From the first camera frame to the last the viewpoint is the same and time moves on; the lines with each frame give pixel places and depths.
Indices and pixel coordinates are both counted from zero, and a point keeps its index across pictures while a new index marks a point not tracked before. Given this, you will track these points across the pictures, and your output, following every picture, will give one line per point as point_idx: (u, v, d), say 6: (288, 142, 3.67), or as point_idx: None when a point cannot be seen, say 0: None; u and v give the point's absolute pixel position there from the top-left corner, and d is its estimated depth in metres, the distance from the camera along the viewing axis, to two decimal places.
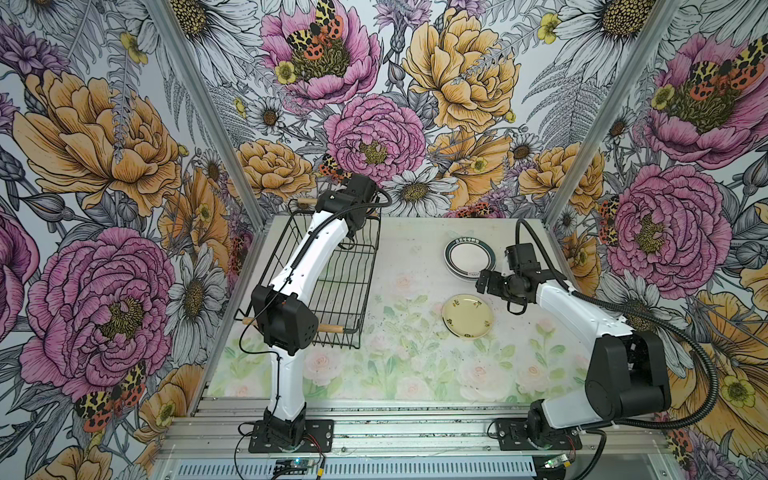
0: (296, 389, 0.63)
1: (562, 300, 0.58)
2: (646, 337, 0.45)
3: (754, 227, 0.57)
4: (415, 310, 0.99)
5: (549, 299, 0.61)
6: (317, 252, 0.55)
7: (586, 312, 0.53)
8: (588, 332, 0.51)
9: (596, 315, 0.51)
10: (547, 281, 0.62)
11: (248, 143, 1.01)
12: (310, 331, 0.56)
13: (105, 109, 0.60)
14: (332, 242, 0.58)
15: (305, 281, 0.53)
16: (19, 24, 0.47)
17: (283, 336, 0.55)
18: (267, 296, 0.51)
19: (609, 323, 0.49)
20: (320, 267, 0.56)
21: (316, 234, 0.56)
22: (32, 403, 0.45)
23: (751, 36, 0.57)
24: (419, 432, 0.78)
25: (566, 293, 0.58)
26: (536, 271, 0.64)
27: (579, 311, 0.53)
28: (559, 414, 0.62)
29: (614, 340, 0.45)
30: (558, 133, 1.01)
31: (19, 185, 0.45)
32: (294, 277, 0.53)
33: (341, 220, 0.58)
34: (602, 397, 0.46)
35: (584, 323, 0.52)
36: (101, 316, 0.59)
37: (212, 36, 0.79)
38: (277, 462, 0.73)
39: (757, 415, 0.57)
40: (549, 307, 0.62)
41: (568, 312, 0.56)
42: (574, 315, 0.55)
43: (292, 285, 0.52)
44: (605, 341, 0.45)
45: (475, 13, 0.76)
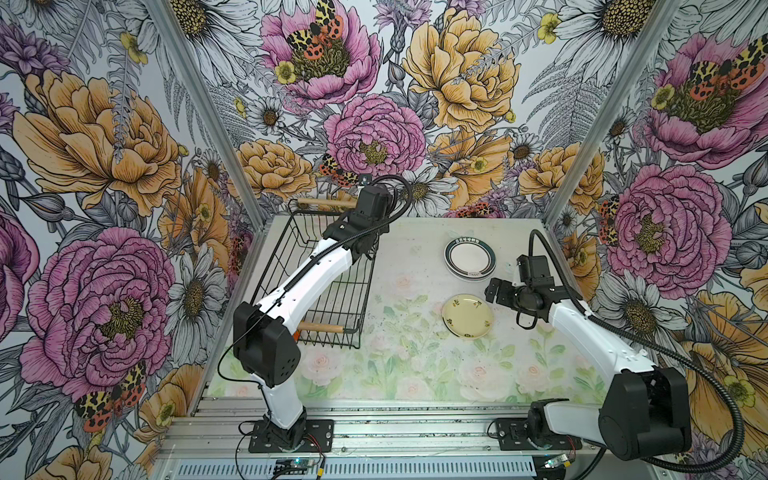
0: (290, 407, 0.62)
1: (576, 323, 0.55)
2: (669, 374, 0.43)
3: (754, 227, 0.57)
4: (415, 310, 0.99)
5: (563, 319, 0.58)
6: (314, 280, 0.51)
7: (602, 340, 0.50)
8: (605, 363, 0.48)
9: (613, 345, 0.48)
10: (561, 301, 0.59)
11: (248, 143, 1.01)
12: (288, 366, 0.50)
13: (105, 109, 0.60)
14: (333, 271, 0.55)
15: (295, 306, 0.48)
16: (19, 25, 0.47)
17: (258, 364, 0.49)
18: (250, 317, 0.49)
19: (628, 355, 0.47)
20: (317, 294, 0.53)
21: (317, 260, 0.54)
22: (32, 403, 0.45)
23: (751, 36, 0.57)
24: (419, 432, 0.78)
25: (581, 316, 0.55)
26: (548, 288, 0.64)
27: (595, 338, 0.51)
28: (559, 420, 0.62)
29: (634, 377, 0.43)
30: (558, 133, 1.01)
31: (19, 185, 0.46)
32: (284, 301, 0.48)
33: (345, 250, 0.55)
34: (617, 435, 0.44)
35: (600, 352, 0.49)
36: (101, 316, 0.59)
37: (212, 36, 0.79)
38: (277, 462, 0.73)
39: (757, 415, 0.57)
40: (563, 328, 0.58)
41: (582, 337, 0.53)
42: (589, 341, 0.52)
43: (280, 308, 0.48)
44: (624, 377, 0.43)
45: (475, 12, 0.76)
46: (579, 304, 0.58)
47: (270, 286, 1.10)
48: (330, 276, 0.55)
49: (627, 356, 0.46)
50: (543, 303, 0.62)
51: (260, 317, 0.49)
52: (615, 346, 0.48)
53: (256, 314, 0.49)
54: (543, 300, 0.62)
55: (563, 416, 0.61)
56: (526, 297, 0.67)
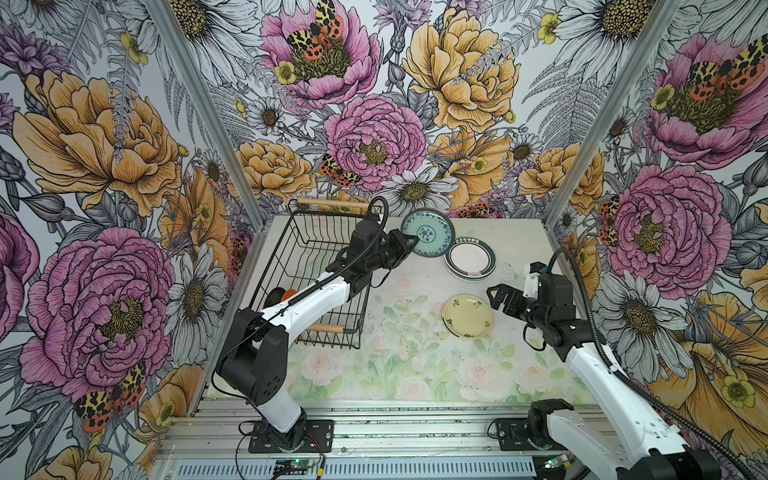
0: (287, 416, 0.62)
1: (597, 376, 0.50)
2: (699, 458, 0.39)
3: (754, 227, 0.57)
4: (415, 310, 0.99)
5: (581, 366, 0.54)
6: (316, 301, 0.54)
7: (629, 407, 0.45)
8: (627, 433, 0.45)
9: (640, 415, 0.44)
10: (585, 346, 0.54)
11: (248, 143, 1.01)
12: (274, 382, 0.47)
13: (105, 109, 0.60)
14: (329, 300, 0.57)
15: (296, 320, 0.50)
16: (19, 25, 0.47)
17: (241, 377, 0.46)
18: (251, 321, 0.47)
19: (656, 430, 0.42)
20: (314, 317, 0.55)
21: (320, 285, 0.58)
22: (32, 404, 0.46)
23: (751, 36, 0.57)
24: (419, 433, 0.78)
25: (606, 369, 0.50)
26: (568, 325, 0.58)
27: (621, 402, 0.46)
28: (561, 431, 0.62)
29: (662, 460, 0.39)
30: (558, 133, 1.01)
31: (19, 185, 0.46)
32: (287, 313, 0.50)
33: (342, 283, 0.60)
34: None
35: (622, 418, 0.46)
36: (101, 316, 0.59)
37: (212, 36, 0.79)
38: (277, 462, 0.73)
39: (756, 415, 0.57)
40: (580, 374, 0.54)
41: (601, 393, 0.50)
42: (611, 401, 0.48)
43: (282, 318, 0.49)
44: (651, 460, 0.40)
45: (475, 13, 0.76)
46: (604, 354, 0.52)
47: (270, 286, 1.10)
48: (328, 302, 0.57)
49: (655, 431, 0.42)
50: (561, 341, 0.57)
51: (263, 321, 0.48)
52: (642, 415, 0.44)
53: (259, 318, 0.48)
54: (562, 338, 0.57)
55: (567, 432, 0.60)
56: (545, 331, 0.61)
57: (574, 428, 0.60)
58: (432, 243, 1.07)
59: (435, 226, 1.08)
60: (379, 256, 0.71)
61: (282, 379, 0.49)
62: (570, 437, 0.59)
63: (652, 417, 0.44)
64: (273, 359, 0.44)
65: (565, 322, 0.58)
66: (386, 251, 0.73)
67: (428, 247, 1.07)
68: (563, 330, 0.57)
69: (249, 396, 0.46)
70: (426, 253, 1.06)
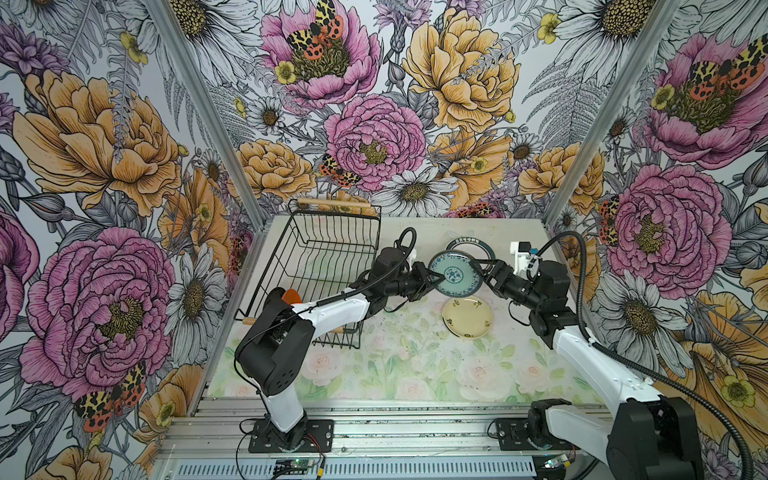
0: (286, 413, 0.61)
1: (580, 351, 0.54)
2: (676, 404, 0.42)
3: (754, 227, 0.57)
4: (415, 310, 0.99)
5: (566, 346, 0.58)
6: (339, 308, 0.58)
7: (608, 369, 0.49)
8: (610, 392, 0.48)
9: (618, 374, 0.48)
10: (566, 328, 0.59)
11: (248, 143, 1.01)
12: (287, 376, 0.48)
13: (105, 109, 0.60)
14: (349, 312, 0.60)
15: (322, 320, 0.53)
16: (19, 25, 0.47)
17: (260, 365, 0.48)
18: (282, 311, 0.50)
19: (633, 385, 0.46)
20: (332, 325, 0.57)
21: (345, 295, 0.62)
22: (32, 404, 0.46)
23: (751, 36, 0.57)
24: (419, 432, 0.78)
25: (586, 344, 0.55)
26: (551, 315, 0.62)
27: (601, 367, 0.50)
28: (560, 424, 0.62)
29: (639, 406, 0.42)
30: (558, 133, 1.01)
31: (19, 185, 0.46)
32: (314, 311, 0.53)
33: (363, 299, 0.64)
34: (627, 468, 0.42)
35: (605, 380, 0.49)
36: (101, 316, 0.59)
37: (212, 36, 0.79)
38: (277, 462, 0.73)
39: (757, 415, 0.57)
40: (568, 355, 0.58)
41: (588, 368, 0.53)
42: (595, 369, 0.51)
43: (309, 314, 0.52)
44: (629, 406, 0.43)
45: (475, 13, 0.76)
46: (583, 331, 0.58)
47: (270, 286, 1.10)
48: (347, 314, 0.60)
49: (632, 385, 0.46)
50: (547, 330, 0.62)
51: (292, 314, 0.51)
52: (621, 375, 0.48)
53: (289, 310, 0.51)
54: (547, 328, 0.62)
55: (566, 422, 0.60)
56: (534, 319, 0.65)
57: (567, 414, 0.62)
58: (460, 285, 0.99)
59: (465, 271, 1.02)
60: (398, 283, 0.74)
61: (295, 374, 0.50)
62: (570, 427, 0.59)
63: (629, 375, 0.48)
64: (297, 350, 0.47)
65: (549, 313, 0.66)
66: (408, 281, 0.76)
67: (451, 287, 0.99)
68: (548, 319, 0.62)
69: (262, 386, 0.47)
70: (448, 292, 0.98)
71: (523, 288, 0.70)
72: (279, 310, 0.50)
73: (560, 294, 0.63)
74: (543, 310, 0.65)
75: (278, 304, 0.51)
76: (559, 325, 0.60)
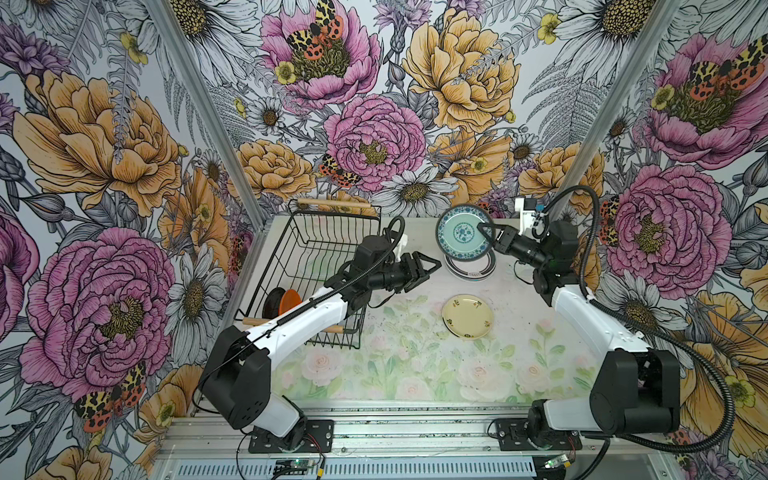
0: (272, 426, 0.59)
1: (577, 306, 0.56)
2: (663, 356, 0.44)
3: (754, 227, 0.57)
4: (415, 310, 0.99)
5: (565, 302, 0.59)
6: (310, 320, 0.52)
7: (600, 321, 0.51)
8: (600, 342, 0.50)
9: (610, 326, 0.50)
10: (566, 286, 0.60)
11: (248, 143, 1.01)
12: (255, 406, 0.45)
13: (105, 109, 0.60)
14: (325, 318, 0.55)
15: (284, 342, 0.47)
16: (20, 25, 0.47)
17: (221, 399, 0.44)
18: (234, 345, 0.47)
19: (623, 337, 0.48)
20: (307, 335, 0.52)
21: (314, 304, 0.55)
22: (32, 403, 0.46)
23: (751, 36, 0.57)
24: (419, 432, 0.78)
25: (584, 300, 0.56)
26: (554, 274, 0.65)
27: (593, 319, 0.52)
28: (558, 416, 0.62)
29: (629, 355, 0.44)
30: (558, 133, 1.01)
31: (19, 185, 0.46)
32: (274, 335, 0.47)
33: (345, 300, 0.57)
34: (608, 410, 0.45)
35: (597, 332, 0.51)
36: (101, 316, 0.59)
37: (212, 36, 0.79)
38: (277, 462, 0.73)
39: (756, 415, 0.57)
40: (566, 312, 0.59)
41: (582, 321, 0.54)
42: (589, 323, 0.53)
43: (268, 339, 0.46)
44: (618, 355, 0.44)
45: (475, 13, 0.76)
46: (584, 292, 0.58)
47: (270, 286, 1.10)
48: (321, 322, 0.54)
49: (622, 337, 0.48)
50: (548, 288, 0.63)
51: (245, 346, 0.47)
52: (613, 328, 0.49)
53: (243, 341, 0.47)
54: (547, 285, 0.64)
55: (562, 411, 0.61)
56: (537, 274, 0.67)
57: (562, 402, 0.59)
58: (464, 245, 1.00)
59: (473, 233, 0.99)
60: (383, 276, 0.67)
61: (265, 401, 0.47)
62: (566, 414, 0.60)
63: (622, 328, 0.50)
64: (256, 382, 0.42)
65: (554, 272, 0.67)
66: (394, 273, 0.69)
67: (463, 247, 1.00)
68: (550, 278, 0.63)
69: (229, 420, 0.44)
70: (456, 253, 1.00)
71: (530, 249, 0.70)
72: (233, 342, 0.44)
73: (567, 255, 0.63)
74: (546, 270, 0.66)
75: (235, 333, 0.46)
76: (560, 283, 0.61)
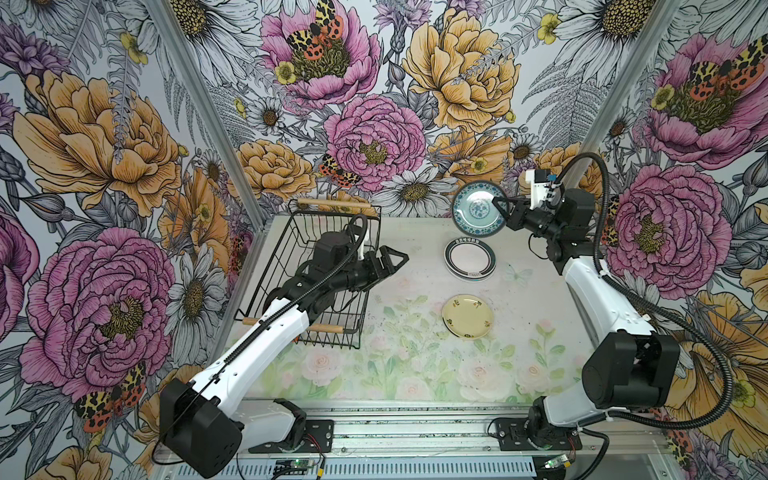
0: (266, 438, 0.58)
1: (587, 280, 0.55)
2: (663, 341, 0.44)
3: (754, 227, 0.57)
4: (415, 310, 0.99)
5: (575, 274, 0.58)
6: (266, 346, 0.47)
7: (610, 300, 0.50)
8: (603, 321, 0.50)
9: (616, 306, 0.49)
10: (579, 256, 0.58)
11: (248, 143, 1.01)
12: (227, 450, 0.43)
13: (105, 109, 0.60)
14: (285, 337, 0.50)
15: (238, 383, 0.43)
16: (19, 25, 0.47)
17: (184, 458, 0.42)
18: (180, 400, 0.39)
19: (628, 318, 0.47)
20: (267, 362, 0.48)
21: (267, 325, 0.49)
22: (31, 404, 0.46)
23: (751, 36, 0.57)
24: (419, 433, 0.78)
25: (596, 274, 0.55)
26: (570, 242, 0.61)
27: (602, 296, 0.51)
28: (556, 409, 0.63)
29: (627, 338, 0.44)
30: (558, 133, 1.01)
31: (19, 185, 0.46)
32: (224, 378, 0.42)
33: (305, 312, 0.51)
34: (597, 383, 0.47)
35: (602, 310, 0.51)
36: (101, 316, 0.59)
37: (212, 36, 0.79)
38: (277, 462, 0.73)
39: (756, 415, 0.57)
40: (574, 283, 0.59)
41: (590, 296, 0.54)
42: (594, 299, 0.53)
43: (217, 386, 0.42)
44: (616, 336, 0.44)
45: (475, 13, 0.76)
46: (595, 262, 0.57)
47: (270, 286, 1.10)
48: (281, 341, 0.49)
49: (628, 318, 0.47)
50: (562, 256, 0.62)
51: (190, 402, 0.44)
52: (620, 308, 0.49)
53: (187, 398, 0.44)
54: (562, 253, 0.61)
55: (561, 403, 0.62)
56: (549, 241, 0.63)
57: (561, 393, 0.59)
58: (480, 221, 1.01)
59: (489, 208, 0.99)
60: (347, 275, 0.62)
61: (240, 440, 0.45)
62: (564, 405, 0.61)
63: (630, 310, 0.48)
64: (210, 437, 0.38)
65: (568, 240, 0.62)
66: (358, 271, 0.64)
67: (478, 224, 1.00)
68: (565, 246, 0.61)
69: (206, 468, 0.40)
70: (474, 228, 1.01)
71: (543, 220, 0.69)
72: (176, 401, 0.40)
73: (583, 223, 0.62)
74: (562, 236, 0.64)
75: (174, 390, 0.41)
76: (575, 253, 0.59)
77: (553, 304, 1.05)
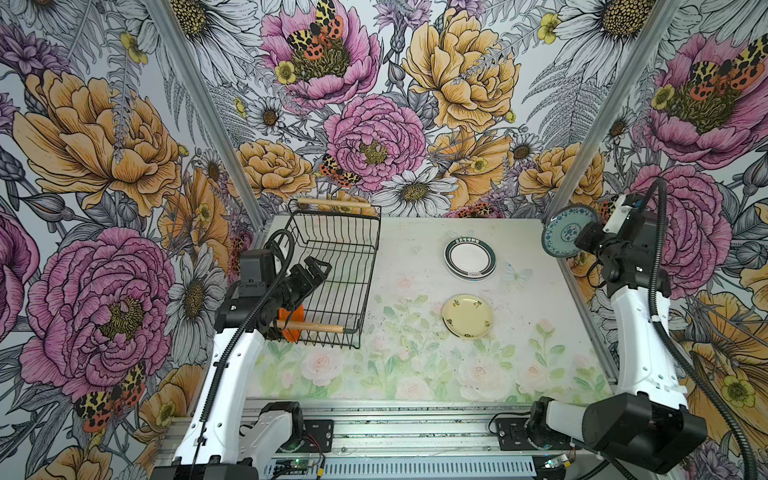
0: (276, 443, 0.59)
1: (632, 319, 0.47)
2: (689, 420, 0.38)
3: (754, 227, 0.57)
4: (415, 310, 0.99)
5: (623, 305, 0.50)
6: (236, 382, 0.44)
7: (646, 352, 0.43)
8: (627, 369, 0.45)
9: (651, 362, 0.42)
10: (639, 289, 0.48)
11: (248, 143, 1.01)
12: None
13: (105, 109, 0.60)
14: (250, 362, 0.47)
15: (226, 430, 0.40)
16: (19, 25, 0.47)
17: None
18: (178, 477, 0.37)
19: (658, 383, 0.40)
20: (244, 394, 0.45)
21: (225, 363, 0.45)
22: (32, 403, 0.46)
23: (751, 36, 0.57)
24: (419, 433, 0.78)
25: (646, 317, 0.46)
26: (635, 266, 0.51)
27: (641, 344, 0.44)
28: (555, 416, 0.64)
29: (646, 403, 0.39)
30: (558, 133, 1.01)
31: (19, 185, 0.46)
32: (211, 433, 0.40)
33: (254, 330, 0.48)
34: (596, 424, 0.45)
35: (631, 358, 0.45)
36: (101, 316, 0.59)
37: (212, 36, 0.79)
38: (277, 462, 0.73)
39: (757, 415, 0.57)
40: (617, 313, 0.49)
41: (626, 337, 0.47)
42: (630, 338, 0.46)
43: (209, 443, 0.39)
44: (634, 397, 0.39)
45: (475, 13, 0.76)
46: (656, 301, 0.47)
47: None
48: (248, 367, 0.47)
49: (657, 382, 0.41)
50: (618, 277, 0.52)
51: (189, 474, 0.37)
52: (654, 366, 0.42)
53: (184, 474, 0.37)
54: (619, 274, 0.52)
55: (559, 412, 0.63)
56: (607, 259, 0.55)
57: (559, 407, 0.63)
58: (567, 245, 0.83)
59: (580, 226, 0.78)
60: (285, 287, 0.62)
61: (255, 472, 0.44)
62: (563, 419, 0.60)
63: (665, 372, 0.41)
64: None
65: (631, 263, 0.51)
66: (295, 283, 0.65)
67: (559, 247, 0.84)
68: (623, 266, 0.52)
69: None
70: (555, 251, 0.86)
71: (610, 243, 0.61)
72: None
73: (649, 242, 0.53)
74: (622, 256, 0.55)
75: (164, 478, 0.37)
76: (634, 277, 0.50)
77: (553, 304, 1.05)
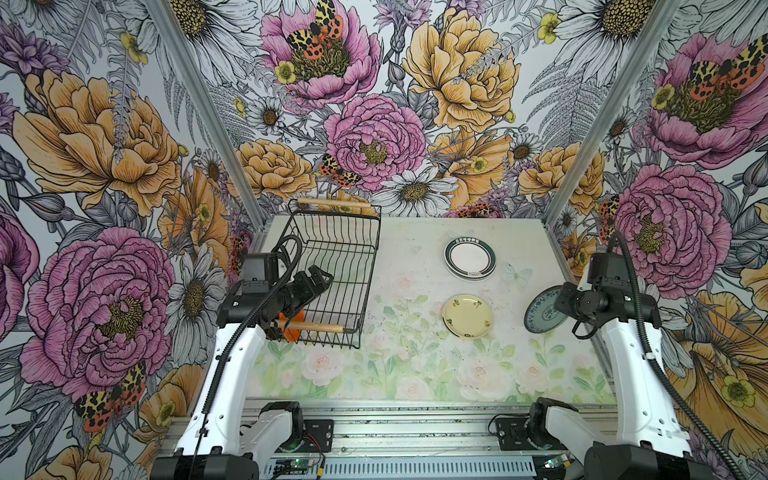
0: (276, 442, 0.58)
1: (627, 356, 0.45)
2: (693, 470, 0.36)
3: (754, 227, 0.57)
4: (415, 310, 0.99)
5: (615, 341, 0.48)
6: (237, 375, 0.44)
7: (644, 394, 0.41)
8: (625, 411, 0.43)
9: (651, 405, 0.41)
10: (629, 321, 0.47)
11: (248, 143, 1.01)
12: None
13: (105, 109, 0.60)
14: (251, 357, 0.48)
15: (227, 423, 0.41)
16: (19, 25, 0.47)
17: None
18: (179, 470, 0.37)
19: (660, 429, 0.39)
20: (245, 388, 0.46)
21: (227, 357, 0.46)
22: (32, 403, 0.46)
23: (751, 36, 0.57)
24: (419, 432, 0.78)
25: (641, 355, 0.44)
26: (622, 296, 0.49)
27: (639, 385, 0.42)
28: (556, 422, 0.63)
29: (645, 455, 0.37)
30: (558, 133, 1.01)
31: (19, 185, 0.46)
32: (212, 425, 0.40)
33: (256, 326, 0.49)
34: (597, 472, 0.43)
35: (629, 399, 0.43)
36: (101, 316, 0.59)
37: (212, 36, 0.79)
38: (277, 462, 0.73)
39: (756, 415, 0.57)
40: (609, 346, 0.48)
41: (622, 375, 0.46)
42: (626, 379, 0.45)
43: (210, 436, 0.39)
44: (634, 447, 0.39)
45: (475, 12, 0.76)
46: (647, 338, 0.45)
47: None
48: (249, 361, 0.47)
49: (658, 428, 0.39)
50: (608, 306, 0.50)
51: (189, 467, 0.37)
52: (655, 409, 0.40)
53: (185, 466, 0.41)
54: (609, 303, 0.50)
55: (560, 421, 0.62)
56: (587, 294, 0.61)
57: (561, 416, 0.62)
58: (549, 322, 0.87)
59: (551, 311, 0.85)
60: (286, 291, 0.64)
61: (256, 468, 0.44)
62: (566, 428, 0.59)
63: (666, 415, 0.40)
64: None
65: (618, 294, 0.49)
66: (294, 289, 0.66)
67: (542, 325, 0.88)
68: (610, 297, 0.50)
69: None
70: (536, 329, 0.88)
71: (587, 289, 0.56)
72: (175, 474, 0.37)
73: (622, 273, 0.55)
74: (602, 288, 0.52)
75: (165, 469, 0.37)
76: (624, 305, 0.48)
77: None
